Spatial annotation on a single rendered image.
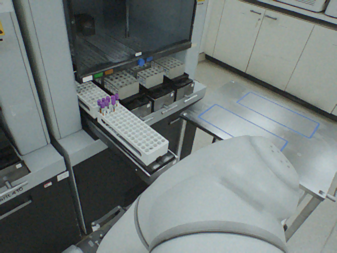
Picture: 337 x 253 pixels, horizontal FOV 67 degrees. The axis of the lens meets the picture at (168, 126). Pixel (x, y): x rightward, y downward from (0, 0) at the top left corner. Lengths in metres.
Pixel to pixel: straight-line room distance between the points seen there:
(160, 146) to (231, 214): 0.64
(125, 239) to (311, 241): 1.65
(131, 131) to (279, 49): 2.36
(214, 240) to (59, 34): 0.79
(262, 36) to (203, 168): 2.88
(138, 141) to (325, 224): 1.52
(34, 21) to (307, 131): 1.07
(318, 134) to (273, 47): 1.95
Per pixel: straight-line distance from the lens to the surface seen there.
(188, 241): 0.22
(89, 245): 0.75
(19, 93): 0.92
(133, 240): 0.35
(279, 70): 3.09
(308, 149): 1.12
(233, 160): 0.24
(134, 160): 0.88
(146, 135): 0.88
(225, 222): 0.22
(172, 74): 1.30
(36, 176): 1.02
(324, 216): 2.11
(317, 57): 2.93
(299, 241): 1.90
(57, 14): 0.88
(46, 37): 0.88
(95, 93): 1.11
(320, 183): 1.01
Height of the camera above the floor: 1.46
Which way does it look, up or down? 40 degrees down
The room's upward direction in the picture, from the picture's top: 7 degrees clockwise
